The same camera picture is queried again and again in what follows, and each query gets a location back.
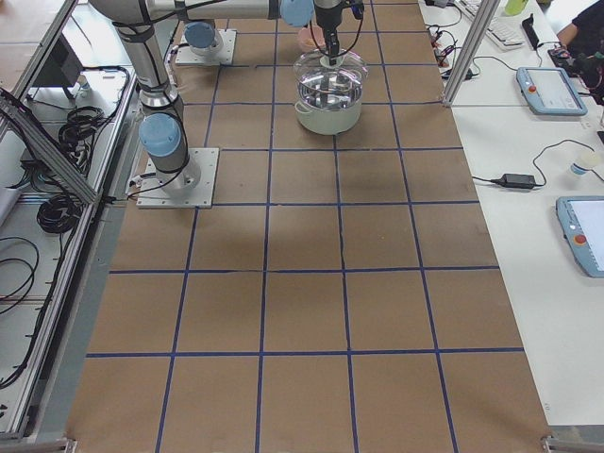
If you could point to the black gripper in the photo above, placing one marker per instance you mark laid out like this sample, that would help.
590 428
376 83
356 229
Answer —
327 15

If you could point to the glass pot lid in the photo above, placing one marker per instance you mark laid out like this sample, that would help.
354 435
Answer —
313 71

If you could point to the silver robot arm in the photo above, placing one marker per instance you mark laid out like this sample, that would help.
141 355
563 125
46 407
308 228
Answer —
203 38
135 22

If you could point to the pale green cooking pot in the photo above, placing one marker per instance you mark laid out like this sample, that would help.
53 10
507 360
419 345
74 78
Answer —
329 103

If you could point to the pink bowl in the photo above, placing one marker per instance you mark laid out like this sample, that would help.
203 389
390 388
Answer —
309 39

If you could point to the white keyboard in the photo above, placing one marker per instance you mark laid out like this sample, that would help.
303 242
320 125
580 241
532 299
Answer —
498 31

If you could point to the green bottle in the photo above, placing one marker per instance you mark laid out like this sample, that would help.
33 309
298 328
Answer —
514 7

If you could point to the blue teach pendant far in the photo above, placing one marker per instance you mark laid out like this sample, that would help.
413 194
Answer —
549 91

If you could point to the blue teach pendant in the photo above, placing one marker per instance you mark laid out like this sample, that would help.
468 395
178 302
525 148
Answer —
581 219
549 91

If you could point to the black power adapter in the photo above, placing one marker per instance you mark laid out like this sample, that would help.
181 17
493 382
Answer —
518 181

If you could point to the white paper cup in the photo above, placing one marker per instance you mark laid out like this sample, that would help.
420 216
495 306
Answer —
585 163

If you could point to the blue teach pendant near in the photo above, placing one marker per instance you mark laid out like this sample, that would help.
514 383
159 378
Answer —
581 219

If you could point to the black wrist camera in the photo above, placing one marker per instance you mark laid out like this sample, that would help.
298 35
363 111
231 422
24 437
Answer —
357 8

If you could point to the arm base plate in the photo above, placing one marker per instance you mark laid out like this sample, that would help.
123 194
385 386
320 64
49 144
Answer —
192 188
220 52

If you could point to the aluminium frame post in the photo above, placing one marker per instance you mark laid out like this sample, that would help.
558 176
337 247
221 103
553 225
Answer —
475 34

